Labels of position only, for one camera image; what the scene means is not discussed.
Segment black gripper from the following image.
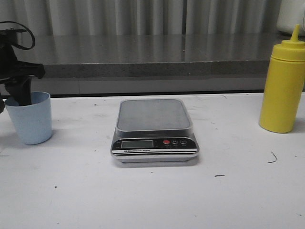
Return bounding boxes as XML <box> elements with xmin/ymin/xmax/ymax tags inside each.
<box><xmin>0</xmin><ymin>29</ymin><xmax>45</xmax><ymax>106</ymax></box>

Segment light blue plastic cup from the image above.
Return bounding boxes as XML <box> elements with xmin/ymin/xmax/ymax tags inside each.
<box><xmin>4</xmin><ymin>92</ymin><xmax>52</xmax><ymax>145</ymax></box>

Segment yellow squeeze bottle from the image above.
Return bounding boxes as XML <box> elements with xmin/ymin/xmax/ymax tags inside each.
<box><xmin>259</xmin><ymin>24</ymin><xmax>305</xmax><ymax>133</ymax></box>

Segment silver digital kitchen scale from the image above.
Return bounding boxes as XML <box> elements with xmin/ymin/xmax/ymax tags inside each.
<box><xmin>111</xmin><ymin>99</ymin><xmax>199</xmax><ymax>163</ymax></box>

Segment grey stone counter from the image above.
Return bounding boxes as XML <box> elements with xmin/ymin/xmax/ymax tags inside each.
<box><xmin>15</xmin><ymin>33</ymin><xmax>288</xmax><ymax>96</ymax></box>

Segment white pleated curtain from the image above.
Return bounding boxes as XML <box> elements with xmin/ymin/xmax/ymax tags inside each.
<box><xmin>0</xmin><ymin>0</ymin><xmax>281</xmax><ymax>36</ymax></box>

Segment white appliance on counter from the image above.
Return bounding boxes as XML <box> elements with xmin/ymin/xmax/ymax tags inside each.
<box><xmin>276</xmin><ymin>0</ymin><xmax>305</xmax><ymax>37</ymax></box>

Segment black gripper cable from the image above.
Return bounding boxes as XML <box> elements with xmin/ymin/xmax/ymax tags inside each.
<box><xmin>0</xmin><ymin>21</ymin><xmax>36</xmax><ymax>50</ymax></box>

